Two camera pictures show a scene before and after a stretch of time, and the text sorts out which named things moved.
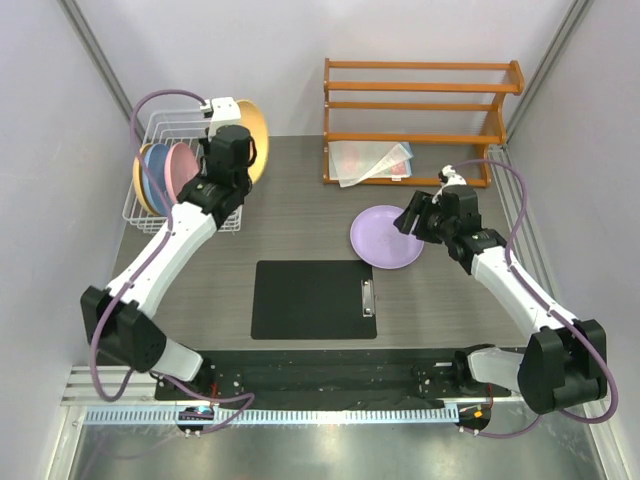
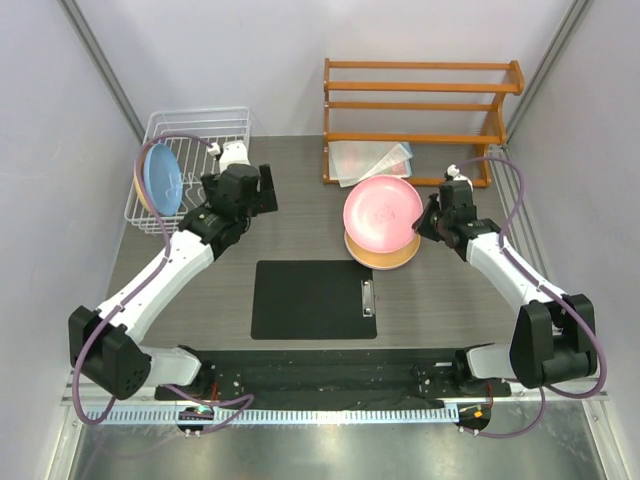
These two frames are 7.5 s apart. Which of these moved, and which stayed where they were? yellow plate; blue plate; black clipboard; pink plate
Moved: yellow plate; pink plate
Stayed: blue plate; black clipboard
